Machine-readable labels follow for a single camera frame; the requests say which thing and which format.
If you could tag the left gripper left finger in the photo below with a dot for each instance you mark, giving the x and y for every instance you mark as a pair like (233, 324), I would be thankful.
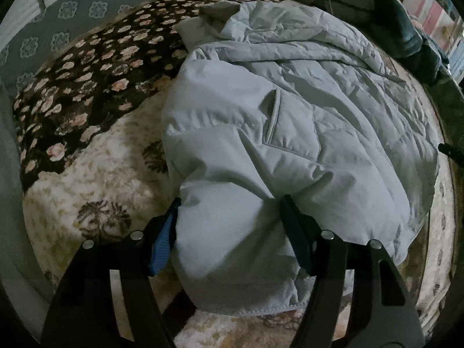
(105, 297)

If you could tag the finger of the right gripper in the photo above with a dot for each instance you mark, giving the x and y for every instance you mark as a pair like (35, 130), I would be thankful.
(450, 151)

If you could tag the light blue padded jacket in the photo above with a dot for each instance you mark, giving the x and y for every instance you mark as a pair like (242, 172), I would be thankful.
(277, 99)

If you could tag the beige floral bed cover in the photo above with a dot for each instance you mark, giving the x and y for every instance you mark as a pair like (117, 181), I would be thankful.
(120, 180)

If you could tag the colourful items at bedside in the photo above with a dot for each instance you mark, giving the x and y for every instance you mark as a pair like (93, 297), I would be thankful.
(442, 22)

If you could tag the dark floral blanket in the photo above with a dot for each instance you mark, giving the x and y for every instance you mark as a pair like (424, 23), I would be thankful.
(101, 78)

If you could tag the grey patterned bolster cushion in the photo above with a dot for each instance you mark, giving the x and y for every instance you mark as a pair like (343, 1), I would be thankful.
(49, 33)

